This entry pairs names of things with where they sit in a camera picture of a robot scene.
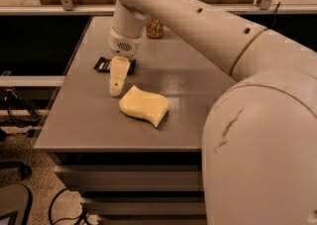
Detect yellow wavy sponge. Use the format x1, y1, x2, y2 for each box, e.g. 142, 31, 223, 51
119, 85, 169, 127

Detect grey chair seat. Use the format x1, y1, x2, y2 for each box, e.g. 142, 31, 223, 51
0, 183, 33, 225

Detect black cable under cabinet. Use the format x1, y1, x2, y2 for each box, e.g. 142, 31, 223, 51
48, 187, 92, 225

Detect black floor cable left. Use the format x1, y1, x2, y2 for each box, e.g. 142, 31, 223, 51
0, 86, 43, 138

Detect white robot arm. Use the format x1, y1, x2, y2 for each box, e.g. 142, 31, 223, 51
114, 0, 317, 225

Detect black chair wheel base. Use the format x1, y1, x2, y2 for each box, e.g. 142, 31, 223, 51
0, 162, 32, 179

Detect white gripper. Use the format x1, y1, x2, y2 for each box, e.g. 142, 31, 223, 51
108, 28, 142, 96

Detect black rxbar chocolate wrapper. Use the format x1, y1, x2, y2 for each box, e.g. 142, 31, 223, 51
94, 56, 137, 75

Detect grey drawer cabinet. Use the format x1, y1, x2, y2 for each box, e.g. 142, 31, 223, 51
54, 152, 207, 225

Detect gold soda can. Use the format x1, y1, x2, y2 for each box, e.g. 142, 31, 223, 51
146, 17, 163, 39

